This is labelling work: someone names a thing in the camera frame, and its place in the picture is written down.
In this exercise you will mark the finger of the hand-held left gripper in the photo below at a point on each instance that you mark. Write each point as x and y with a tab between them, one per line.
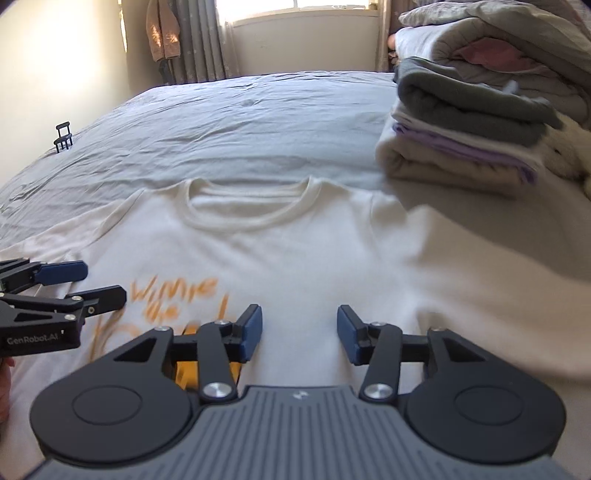
60	271
104	297

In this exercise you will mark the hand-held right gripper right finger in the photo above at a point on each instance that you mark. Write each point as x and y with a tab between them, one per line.
348	336

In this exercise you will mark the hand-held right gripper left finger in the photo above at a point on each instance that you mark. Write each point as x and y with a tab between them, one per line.
251	333

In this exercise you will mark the cream printed sweatshirt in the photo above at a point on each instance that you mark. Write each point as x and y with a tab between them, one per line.
300	258

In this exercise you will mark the small black chair-shaped stand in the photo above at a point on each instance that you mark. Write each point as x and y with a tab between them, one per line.
63	137

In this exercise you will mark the beige folded garment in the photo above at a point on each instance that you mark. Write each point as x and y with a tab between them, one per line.
438	168

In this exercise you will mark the grey bed sheet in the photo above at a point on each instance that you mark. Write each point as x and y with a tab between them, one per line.
231	129

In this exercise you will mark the dark floor stand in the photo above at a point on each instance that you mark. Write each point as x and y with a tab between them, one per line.
165	71

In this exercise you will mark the white folded garment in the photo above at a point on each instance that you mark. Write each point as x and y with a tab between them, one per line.
461	138

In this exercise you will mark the brown hanging jacket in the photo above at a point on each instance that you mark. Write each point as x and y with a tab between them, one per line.
162	30

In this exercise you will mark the grey curtain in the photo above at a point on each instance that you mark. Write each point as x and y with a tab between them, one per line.
384	32
201	39

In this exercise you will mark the white plush toy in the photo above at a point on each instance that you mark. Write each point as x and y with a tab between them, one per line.
570	147

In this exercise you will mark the pink cloth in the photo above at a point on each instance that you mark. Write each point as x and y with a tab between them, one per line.
392	42

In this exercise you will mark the pale grey quilt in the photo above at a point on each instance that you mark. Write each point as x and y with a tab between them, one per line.
429	44

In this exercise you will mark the pink blanket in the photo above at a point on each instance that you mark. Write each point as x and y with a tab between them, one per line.
498	53

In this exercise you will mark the window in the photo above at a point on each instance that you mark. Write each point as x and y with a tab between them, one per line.
295	4

